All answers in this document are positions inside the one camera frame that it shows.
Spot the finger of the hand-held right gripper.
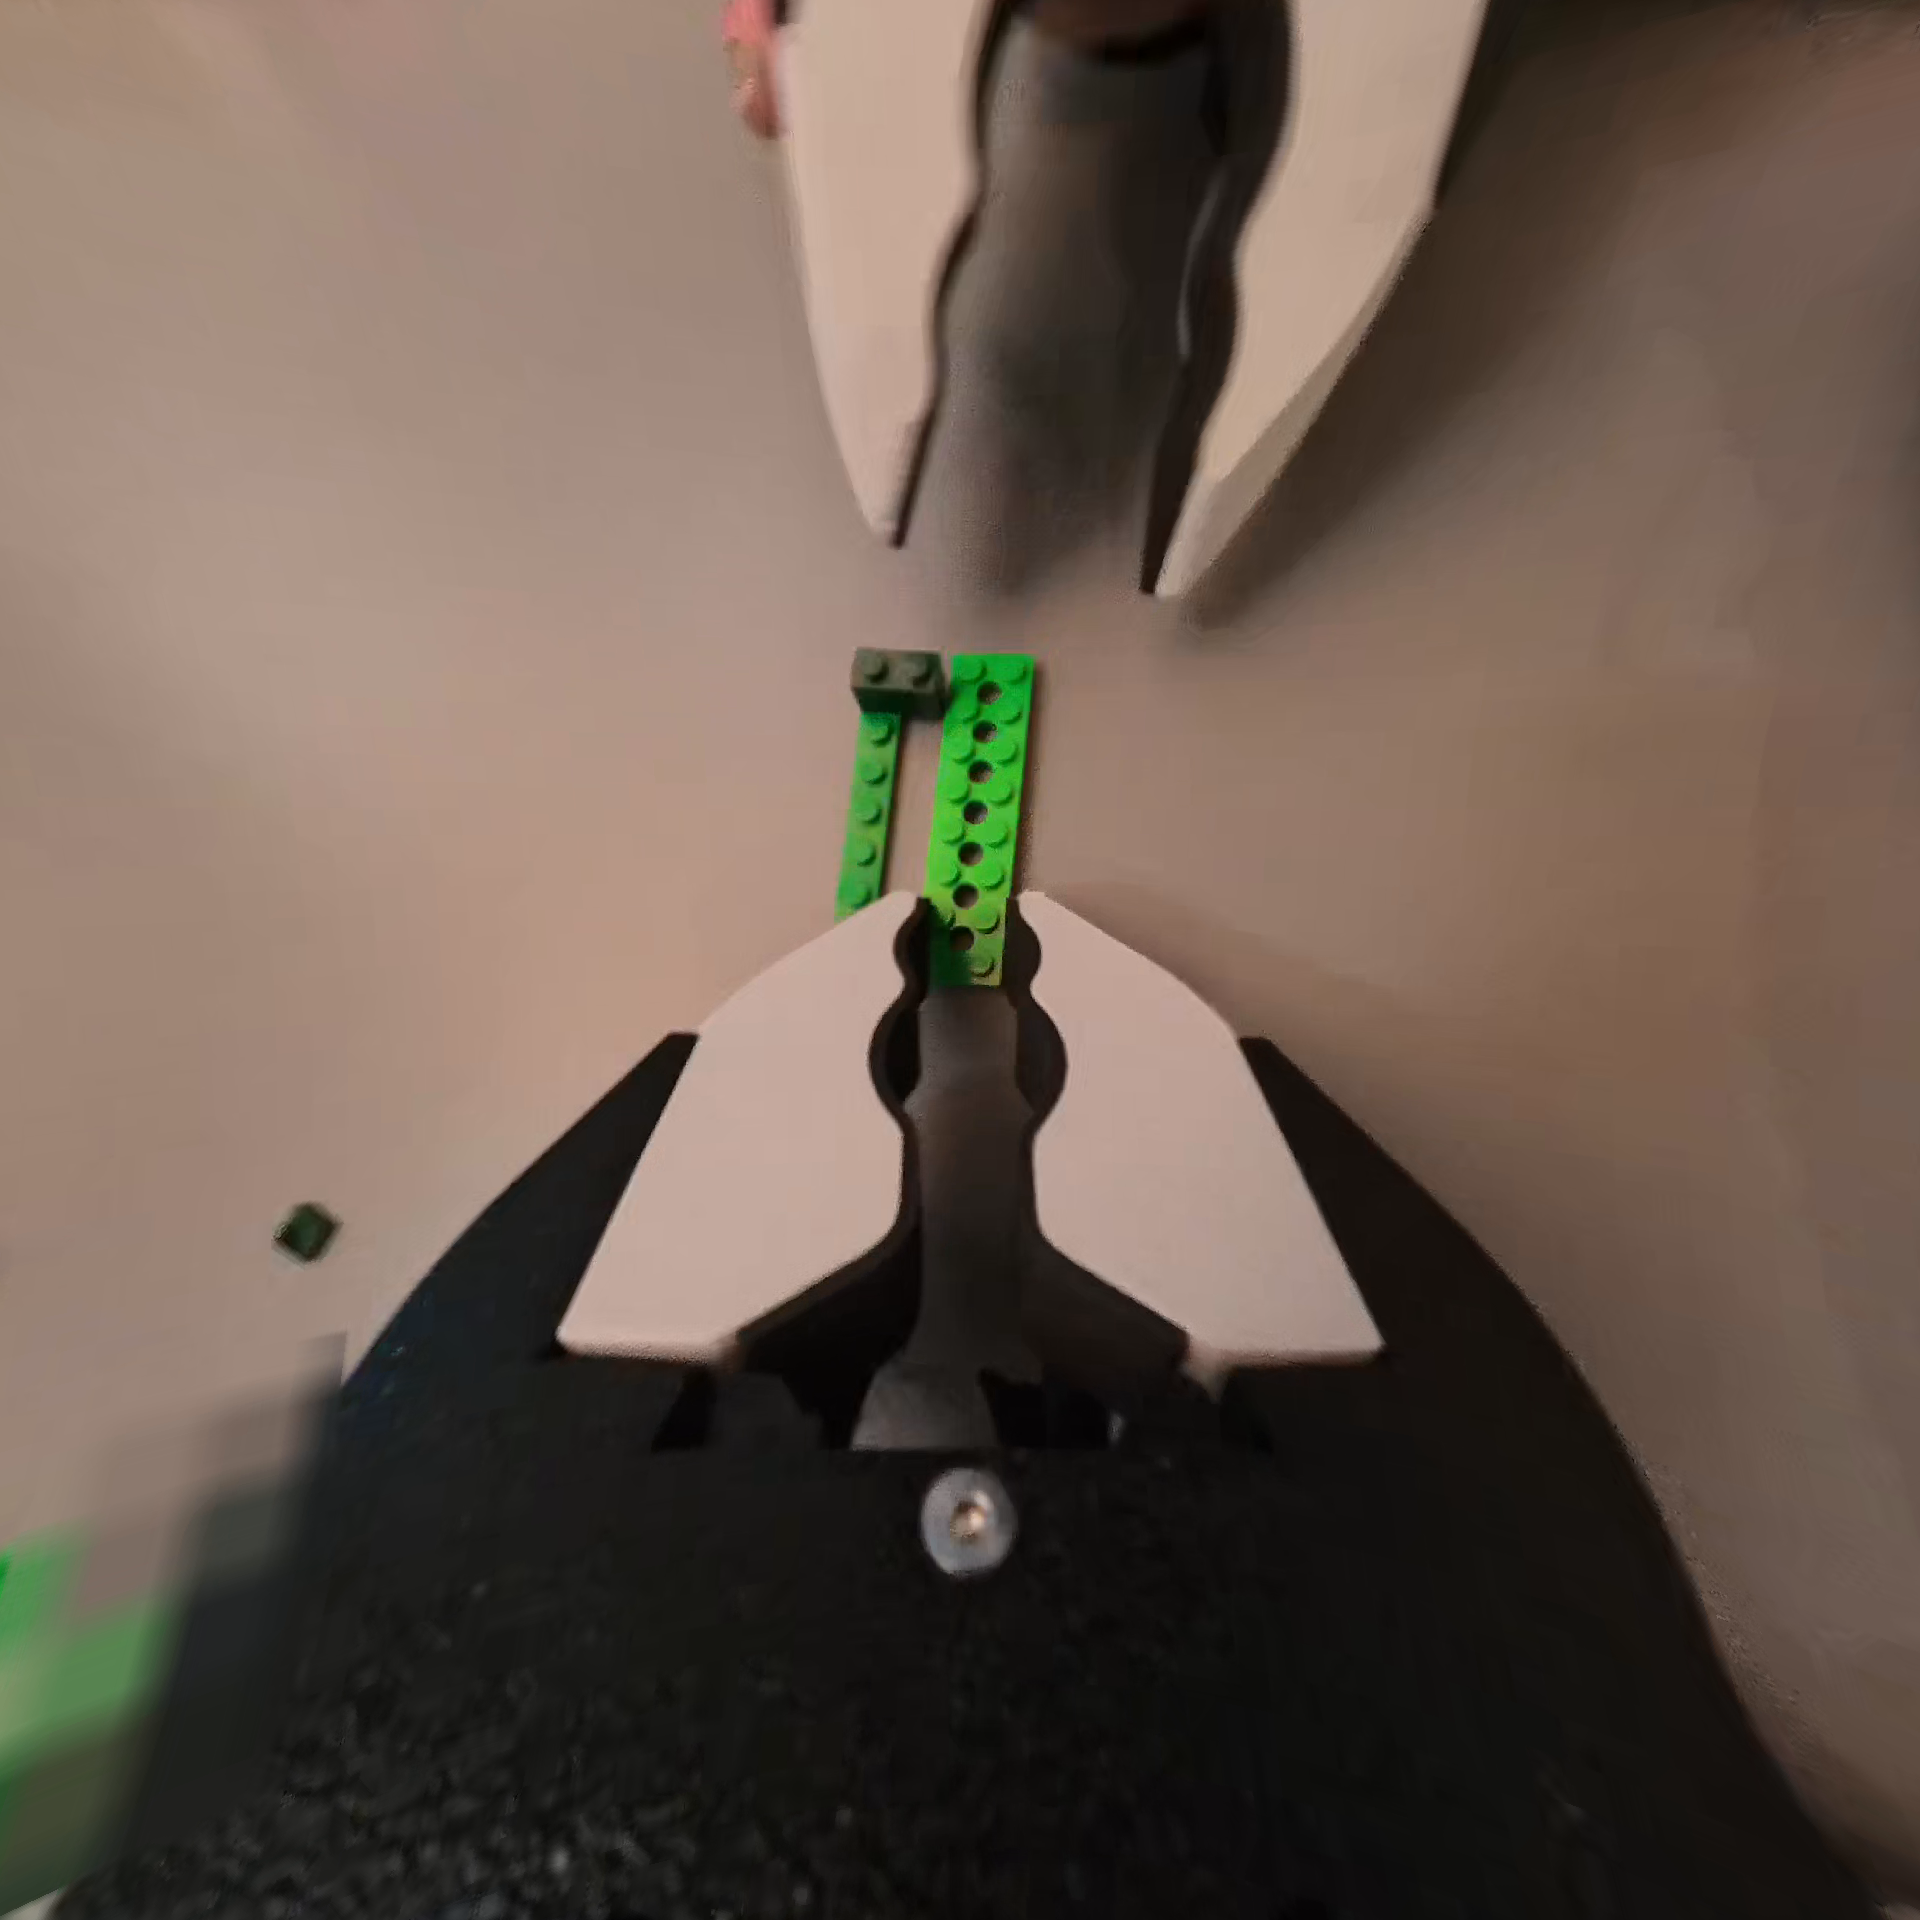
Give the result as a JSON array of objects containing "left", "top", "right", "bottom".
[
  {"left": 780, "top": 0, "right": 999, "bottom": 549},
  {"left": 1148, "top": 0, "right": 1495, "bottom": 601}
]

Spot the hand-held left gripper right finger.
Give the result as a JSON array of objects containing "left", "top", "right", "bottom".
[{"left": 1019, "top": 890, "right": 1383, "bottom": 1373}]

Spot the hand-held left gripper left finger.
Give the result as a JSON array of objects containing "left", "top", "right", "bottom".
[{"left": 557, "top": 890, "right": 923, "bottom": 1373}]

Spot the narrow green lego plate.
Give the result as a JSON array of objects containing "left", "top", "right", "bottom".
[{"left": 834, "top": 703, "right": 910, "bottom": 923}]

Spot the green holed lego plate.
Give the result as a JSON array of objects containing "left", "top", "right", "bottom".
[{"left": 918, "top": 650, "right": 1039, "bottom": 991}]

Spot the person's right hand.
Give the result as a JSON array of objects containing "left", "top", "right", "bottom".
[{"left": 720, "top": 0, "right": 790, "bottom": 143}]

